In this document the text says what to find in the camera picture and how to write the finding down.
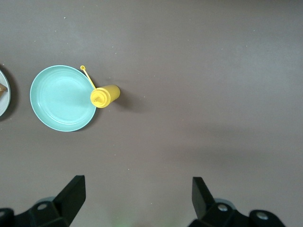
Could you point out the mint green plate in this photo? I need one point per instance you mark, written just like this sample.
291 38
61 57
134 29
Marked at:
61 99

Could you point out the toasted bread slice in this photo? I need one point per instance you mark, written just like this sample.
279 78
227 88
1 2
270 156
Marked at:
2 89

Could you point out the beige plate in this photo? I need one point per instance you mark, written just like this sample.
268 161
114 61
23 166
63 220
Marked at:
4 104

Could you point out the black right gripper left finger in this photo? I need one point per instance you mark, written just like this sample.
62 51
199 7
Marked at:
64 203

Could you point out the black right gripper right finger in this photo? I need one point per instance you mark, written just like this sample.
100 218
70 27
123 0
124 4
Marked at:
213 210

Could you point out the yellow squeeze bottle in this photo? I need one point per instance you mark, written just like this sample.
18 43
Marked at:
105 95

